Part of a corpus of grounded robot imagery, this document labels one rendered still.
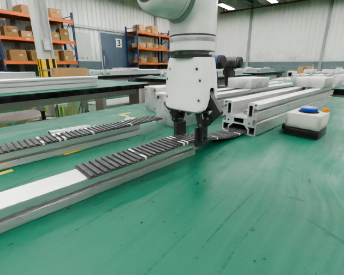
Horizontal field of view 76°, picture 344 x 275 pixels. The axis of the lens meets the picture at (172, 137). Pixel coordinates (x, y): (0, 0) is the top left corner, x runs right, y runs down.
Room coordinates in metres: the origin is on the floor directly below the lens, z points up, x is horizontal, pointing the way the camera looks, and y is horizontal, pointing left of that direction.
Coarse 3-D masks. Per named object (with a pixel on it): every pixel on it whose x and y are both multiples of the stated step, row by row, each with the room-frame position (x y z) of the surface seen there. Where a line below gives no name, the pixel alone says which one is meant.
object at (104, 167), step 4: (92, 160) 0.31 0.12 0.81; (96, 160) 0.32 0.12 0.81; (100, 160) 0.31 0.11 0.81; (92, 164) 0.30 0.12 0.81; (96, 164) 0.30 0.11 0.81; (100, 164) 0.31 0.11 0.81; (104, 164) 0.30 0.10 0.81; (108, 164) 0.30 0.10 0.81; (96, 168) 0.29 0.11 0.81; (100, 168) 0.29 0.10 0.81; (104, 168) 0.29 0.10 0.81; (108, 168) 0.29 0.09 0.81; (112, 168) 0.29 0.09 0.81; (104, 172) 0.28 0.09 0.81; (108, 172) 0.28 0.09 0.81
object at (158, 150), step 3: (147, 144) 0.39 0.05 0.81; (150, 144) 0.39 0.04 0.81; (144, 147) 0.38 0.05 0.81; (147, 147) 0.37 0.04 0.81; (150, 147) 0.37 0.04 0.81; (153, 147) 0.37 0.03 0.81; (156, 147) 0.37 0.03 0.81; (150, 150) 0.36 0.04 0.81; (153, 150) 0.36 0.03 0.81; (156, 150) 0.36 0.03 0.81; (159, 150) 0.36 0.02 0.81; (162, 150) 0.36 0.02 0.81; (159, 153) 0.35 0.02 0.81
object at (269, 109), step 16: (256, 96) 0.69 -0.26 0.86; (272, 96) 0.77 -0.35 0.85; (288, 96) 0.68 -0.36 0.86; (304, 96) 0.78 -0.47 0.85; (320, 96) 0.93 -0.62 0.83; (224, 112) 0.61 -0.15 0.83; (240, 112) 0.62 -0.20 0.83; (256, 112) 0.56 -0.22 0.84; (272, 112) 0.60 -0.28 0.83; (224, 128) 0.60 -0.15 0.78; (256, 128) 0.54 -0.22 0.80
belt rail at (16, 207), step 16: (192, 144) 0.42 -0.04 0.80; (144, 160) 0.33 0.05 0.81; (160, 160) 0.36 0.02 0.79; (176, 160) 0.38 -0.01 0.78; (64, 176) 0.27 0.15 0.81; (80, 176) 0.27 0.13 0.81; (112, 176) 0.29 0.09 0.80; (128, 176) 0.31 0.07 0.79; (0, 192) 0.23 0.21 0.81; (16, 192) 0.23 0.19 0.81; (32, 192) 0.23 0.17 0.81; (48, 192) 0.23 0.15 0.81; (64, 192) 0.24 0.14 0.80; (80, 192) 0.26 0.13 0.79; (96, 192) 0.27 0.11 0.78; (0, 208) 0.20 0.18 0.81; (16, 208) 0.21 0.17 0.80; (32, 208) 0.22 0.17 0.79; (48, 208) 0.23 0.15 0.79; (0, 224) 0.20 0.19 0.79; (16, 224) 0.21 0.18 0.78
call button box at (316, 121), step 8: (288, 112) 0.56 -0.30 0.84; (296, 112) 0.56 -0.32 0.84; (304, 112) 0.55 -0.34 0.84; (312, 112) 0.54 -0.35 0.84; (320, 112) 0.56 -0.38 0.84; (328, 112) 0.56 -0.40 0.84; (288, 120) 0.56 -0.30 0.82; (296, 120) 0.55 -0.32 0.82; (304, 120) 0.53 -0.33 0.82; (312, 120) 0.52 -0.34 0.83; (320, 120) 0.51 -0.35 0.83; (288, 128) 0.56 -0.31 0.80; (296, 128) 0.55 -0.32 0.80; (304, 128) 0.53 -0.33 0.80; (312, 128) 0.52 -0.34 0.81; (320, 128) 0.51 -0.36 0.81; (304, 136) 0.53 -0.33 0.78; (312, 136) 0.52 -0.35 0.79; (320, 136) 0.53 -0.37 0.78
